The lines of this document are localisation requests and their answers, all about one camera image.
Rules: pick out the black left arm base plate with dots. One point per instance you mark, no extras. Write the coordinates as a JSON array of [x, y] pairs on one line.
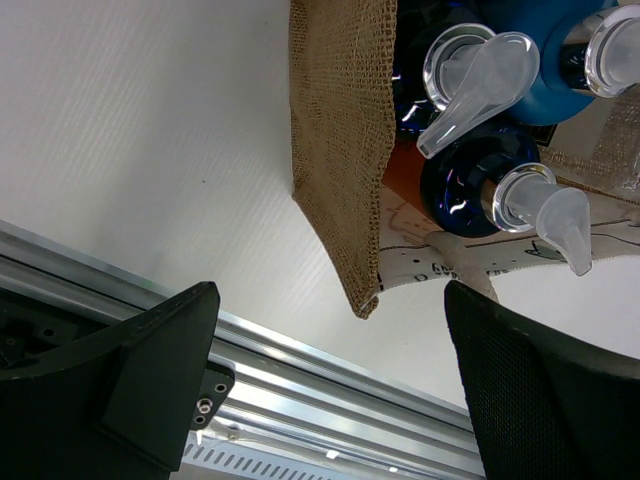
[[218, 380]]

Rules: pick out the aluminium front rail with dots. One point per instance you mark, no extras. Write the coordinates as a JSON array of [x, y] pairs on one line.
[[288, 398]]

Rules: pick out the white slotted cable duct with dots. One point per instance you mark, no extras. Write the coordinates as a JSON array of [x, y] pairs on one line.
[[224, 456]]

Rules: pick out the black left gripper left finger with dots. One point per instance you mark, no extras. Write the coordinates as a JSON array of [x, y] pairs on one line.
[[85, 401]]

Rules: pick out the dark blue pump bottle front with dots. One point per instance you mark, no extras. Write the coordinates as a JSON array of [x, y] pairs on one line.
[[492, 180]]

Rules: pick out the orange box in bag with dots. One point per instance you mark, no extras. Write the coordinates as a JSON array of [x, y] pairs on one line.
[[403, 174]]

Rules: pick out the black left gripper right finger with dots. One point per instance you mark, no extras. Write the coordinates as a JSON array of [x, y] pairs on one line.
[[543, 404]]

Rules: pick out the dark blue pump bottle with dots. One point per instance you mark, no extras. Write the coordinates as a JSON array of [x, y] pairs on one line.
[[492, 180], [452, 72]]

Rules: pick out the teal blue pump bottle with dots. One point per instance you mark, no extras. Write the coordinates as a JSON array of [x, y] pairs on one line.
[[588, 49]]

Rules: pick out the canvas and burlap tote bag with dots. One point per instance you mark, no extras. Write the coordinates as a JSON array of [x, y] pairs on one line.
[[343, 132]]

